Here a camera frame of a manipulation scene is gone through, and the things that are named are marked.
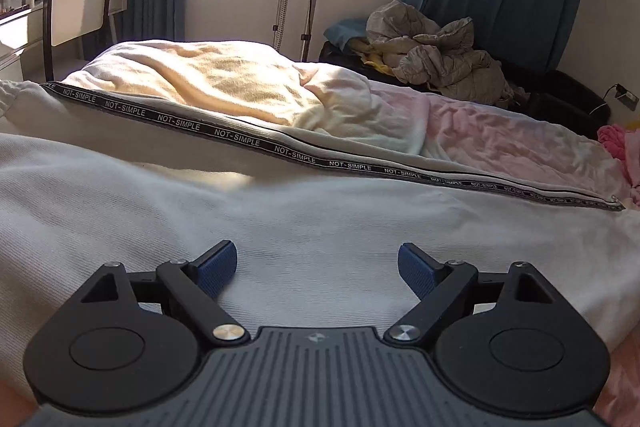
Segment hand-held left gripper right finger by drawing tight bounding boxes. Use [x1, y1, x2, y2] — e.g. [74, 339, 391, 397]
[382, 243, 563, 347]

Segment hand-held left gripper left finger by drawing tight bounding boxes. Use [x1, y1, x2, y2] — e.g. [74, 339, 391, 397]
[75, 241, 251, 347]

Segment white pants with black stripe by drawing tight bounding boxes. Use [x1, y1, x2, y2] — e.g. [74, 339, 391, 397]
[0, 79, 640, 408]

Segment bed with pastel sheet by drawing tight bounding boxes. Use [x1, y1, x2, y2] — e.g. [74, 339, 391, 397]
[367, 84, 640, 427]

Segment cream towel blanket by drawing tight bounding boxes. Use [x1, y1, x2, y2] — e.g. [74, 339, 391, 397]
[64, 39, 431, 156]

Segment yellow cloth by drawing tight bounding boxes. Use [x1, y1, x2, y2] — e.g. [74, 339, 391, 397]
[350, 39, 398, 80]

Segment grey quilted jacket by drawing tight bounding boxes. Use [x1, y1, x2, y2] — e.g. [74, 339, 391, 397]
[366, 0, 517, 104]

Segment black sofa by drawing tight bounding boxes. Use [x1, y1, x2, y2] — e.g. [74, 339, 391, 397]
[319, 38, 613, 140]

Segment pink fleece garment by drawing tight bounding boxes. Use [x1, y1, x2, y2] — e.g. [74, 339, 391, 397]
[596, 123, 640, 210]

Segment blue pillow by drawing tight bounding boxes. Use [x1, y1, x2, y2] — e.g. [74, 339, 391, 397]
[324, 17, 372, 46]

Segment white dressing table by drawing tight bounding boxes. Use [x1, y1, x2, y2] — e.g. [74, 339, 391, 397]
[0, 0, 48, 82]

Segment wall power socket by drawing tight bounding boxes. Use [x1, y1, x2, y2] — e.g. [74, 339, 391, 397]
[611, 83, 639, 111]

